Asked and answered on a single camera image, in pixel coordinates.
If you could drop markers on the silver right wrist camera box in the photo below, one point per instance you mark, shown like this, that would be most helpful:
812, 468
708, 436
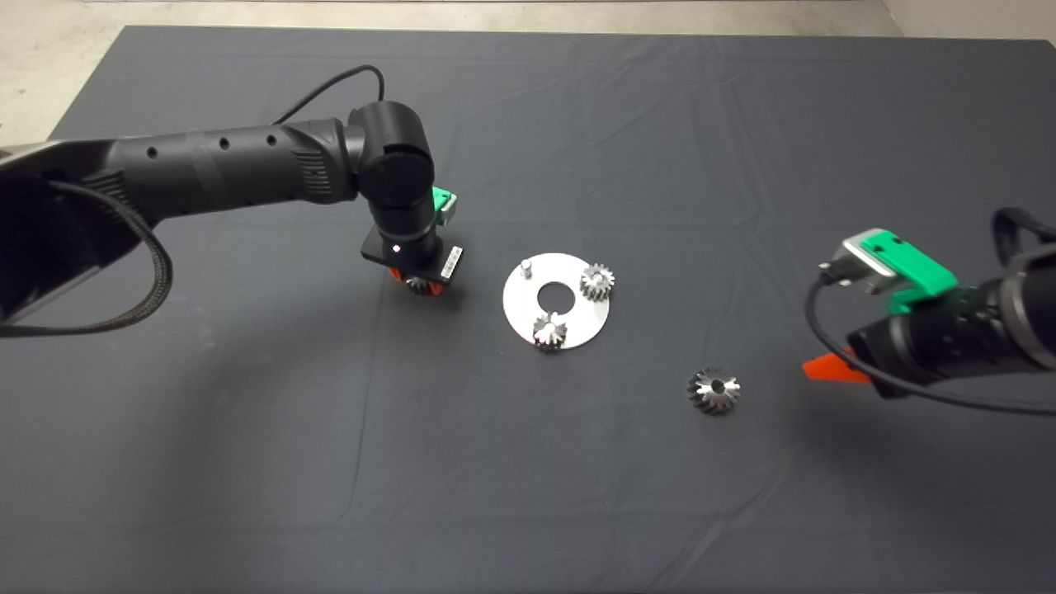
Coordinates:
862, 260

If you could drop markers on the green right camera mount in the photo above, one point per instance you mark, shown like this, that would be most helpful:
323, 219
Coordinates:
916, 268

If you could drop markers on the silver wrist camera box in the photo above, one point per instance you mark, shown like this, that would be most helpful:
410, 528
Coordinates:
862, 260
448, 211

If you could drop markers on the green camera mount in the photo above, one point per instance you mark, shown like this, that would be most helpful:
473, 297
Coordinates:
439, 198
916, 268

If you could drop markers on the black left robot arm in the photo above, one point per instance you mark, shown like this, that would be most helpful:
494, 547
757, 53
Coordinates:
206, 165

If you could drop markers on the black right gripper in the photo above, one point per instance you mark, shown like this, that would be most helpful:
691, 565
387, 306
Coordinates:
940, 342

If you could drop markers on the larger steel gear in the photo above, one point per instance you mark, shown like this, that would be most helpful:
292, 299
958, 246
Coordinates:
714, 393

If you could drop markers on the green left camera mount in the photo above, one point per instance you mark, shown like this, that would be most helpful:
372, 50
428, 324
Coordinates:
439, 198

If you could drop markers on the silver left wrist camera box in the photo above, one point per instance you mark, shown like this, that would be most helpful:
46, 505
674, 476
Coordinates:
448, 211

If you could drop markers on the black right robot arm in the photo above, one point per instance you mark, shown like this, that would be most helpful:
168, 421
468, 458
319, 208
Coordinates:
1039, 313

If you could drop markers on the round metal plate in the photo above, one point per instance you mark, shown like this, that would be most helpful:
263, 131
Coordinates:
516, 313

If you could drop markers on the small steel gear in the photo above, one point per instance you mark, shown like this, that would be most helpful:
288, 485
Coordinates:
597, 282
549, 332
421, 287

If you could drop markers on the dark grey table cloth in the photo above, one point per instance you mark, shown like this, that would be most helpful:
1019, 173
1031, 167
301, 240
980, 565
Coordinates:
577, 478

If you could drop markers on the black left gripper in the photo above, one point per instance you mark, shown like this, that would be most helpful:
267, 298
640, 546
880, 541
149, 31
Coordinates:
408, 235

